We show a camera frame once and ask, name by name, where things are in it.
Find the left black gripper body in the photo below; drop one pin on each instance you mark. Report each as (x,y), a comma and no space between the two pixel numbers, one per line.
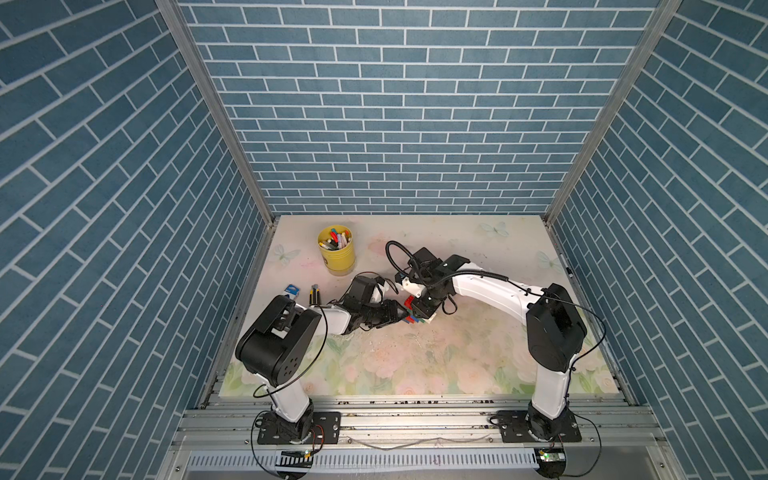
(372,316)

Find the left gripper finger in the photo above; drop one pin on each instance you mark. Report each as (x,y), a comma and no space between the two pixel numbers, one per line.
(395,307)
(405,317)

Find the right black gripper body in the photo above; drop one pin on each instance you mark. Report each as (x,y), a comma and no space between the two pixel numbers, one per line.
(426,302)

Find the blue white blister pack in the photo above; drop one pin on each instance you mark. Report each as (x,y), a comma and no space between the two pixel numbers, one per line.
(291,291)

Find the yellow black utility knife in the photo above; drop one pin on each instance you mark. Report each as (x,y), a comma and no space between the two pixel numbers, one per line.
(314,298)

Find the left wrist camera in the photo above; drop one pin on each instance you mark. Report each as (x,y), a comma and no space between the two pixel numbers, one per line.
(374,289)

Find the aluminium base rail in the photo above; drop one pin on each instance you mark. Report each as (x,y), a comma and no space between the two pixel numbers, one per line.
(465,438)

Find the yellow pen cup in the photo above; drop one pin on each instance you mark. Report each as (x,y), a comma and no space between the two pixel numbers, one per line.
(336,244)

